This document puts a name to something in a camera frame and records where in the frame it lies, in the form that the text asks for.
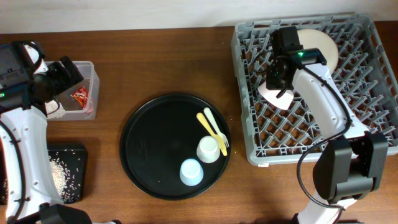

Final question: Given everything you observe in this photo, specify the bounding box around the red snack wrapper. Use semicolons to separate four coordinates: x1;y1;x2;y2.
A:
71;86;89;109

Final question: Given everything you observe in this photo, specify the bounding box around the pink small bowl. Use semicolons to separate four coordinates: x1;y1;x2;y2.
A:
258;82;294;110

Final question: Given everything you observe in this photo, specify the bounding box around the beige large bowl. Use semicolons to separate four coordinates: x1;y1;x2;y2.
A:
297;29;339;73

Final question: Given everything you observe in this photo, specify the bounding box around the white plastic fork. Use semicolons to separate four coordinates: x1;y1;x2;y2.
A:
203;107;229;147

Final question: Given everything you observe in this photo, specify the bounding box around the yellow plastic spoon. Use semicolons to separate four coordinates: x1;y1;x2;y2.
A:
197;113;228;156

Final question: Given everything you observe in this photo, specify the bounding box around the white cup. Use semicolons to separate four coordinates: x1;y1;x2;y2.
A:
197;136;221;164

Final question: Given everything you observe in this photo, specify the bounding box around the light blue cup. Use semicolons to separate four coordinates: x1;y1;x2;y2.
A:
180;159;204;186

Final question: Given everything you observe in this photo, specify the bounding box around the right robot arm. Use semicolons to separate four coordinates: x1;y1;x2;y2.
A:
259;26;388;223

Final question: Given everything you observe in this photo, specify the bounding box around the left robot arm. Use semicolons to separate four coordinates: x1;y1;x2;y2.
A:
1;40;91;223

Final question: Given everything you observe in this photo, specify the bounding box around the grey dishwasher rack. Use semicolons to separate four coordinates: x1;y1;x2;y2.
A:
231;14;397;167

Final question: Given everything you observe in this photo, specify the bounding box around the clear plastic bin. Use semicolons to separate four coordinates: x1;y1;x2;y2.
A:
47;61;100;121

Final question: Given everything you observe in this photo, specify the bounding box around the black rectangular tray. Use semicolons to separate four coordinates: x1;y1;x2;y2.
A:
47;143;88;204

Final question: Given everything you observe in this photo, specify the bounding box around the pile of rice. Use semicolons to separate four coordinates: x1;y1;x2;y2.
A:
49;149;83;204

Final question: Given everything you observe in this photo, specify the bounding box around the round black tray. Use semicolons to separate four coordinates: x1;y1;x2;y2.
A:
119;93;231;200

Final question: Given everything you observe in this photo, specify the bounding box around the black cable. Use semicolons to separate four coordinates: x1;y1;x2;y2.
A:
251;49;354;211

